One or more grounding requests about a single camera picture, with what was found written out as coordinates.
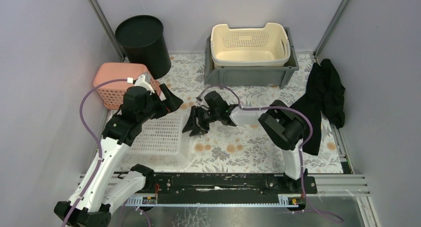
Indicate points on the floral patterned table mat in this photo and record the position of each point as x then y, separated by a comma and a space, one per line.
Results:
244, 148

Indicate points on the grey plastic storage bin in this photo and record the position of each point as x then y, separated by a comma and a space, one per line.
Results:
250, 76

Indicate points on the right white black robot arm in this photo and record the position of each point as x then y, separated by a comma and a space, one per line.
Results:
287, 128

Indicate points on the aluminium frame rail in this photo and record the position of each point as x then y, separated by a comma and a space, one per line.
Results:
328, 185

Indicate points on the large black cylindrical container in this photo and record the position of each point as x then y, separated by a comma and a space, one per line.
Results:
142, 39

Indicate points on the pink perforated plastic basket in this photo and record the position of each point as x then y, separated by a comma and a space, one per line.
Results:
111, 82

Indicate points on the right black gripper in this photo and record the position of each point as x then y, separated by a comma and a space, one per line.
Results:
202, 128

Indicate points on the white perforated plastic basket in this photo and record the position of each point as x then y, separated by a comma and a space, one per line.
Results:
160, 146

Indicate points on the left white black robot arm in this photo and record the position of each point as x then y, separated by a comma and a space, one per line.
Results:
88, 206

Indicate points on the cream perforated plastic basket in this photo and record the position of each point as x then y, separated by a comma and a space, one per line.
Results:
237, 47

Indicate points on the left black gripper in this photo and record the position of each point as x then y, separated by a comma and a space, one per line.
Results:
161, 98

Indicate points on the black crumpled cloth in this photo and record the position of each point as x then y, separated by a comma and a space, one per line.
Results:
325, 95

